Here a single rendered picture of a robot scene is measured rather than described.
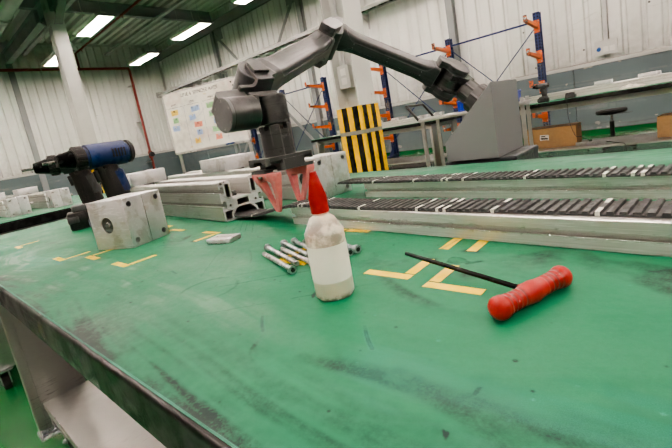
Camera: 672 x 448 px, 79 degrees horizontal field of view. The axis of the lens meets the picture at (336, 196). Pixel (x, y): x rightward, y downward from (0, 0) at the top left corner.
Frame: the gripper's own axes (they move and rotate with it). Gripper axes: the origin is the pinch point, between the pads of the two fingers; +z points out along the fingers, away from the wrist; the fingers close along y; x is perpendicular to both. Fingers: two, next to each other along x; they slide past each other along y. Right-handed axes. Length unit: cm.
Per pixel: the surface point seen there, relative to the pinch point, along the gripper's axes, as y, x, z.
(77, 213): 22, -72, -1
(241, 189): -2.2, -21.1, -2.4
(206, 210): 5.1, -25.4, 0.7
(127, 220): 22.4, -20.4, -2.2
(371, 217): 1.7, 21.9, 1.1
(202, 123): -249, -565, -57
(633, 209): -1, 52, 0
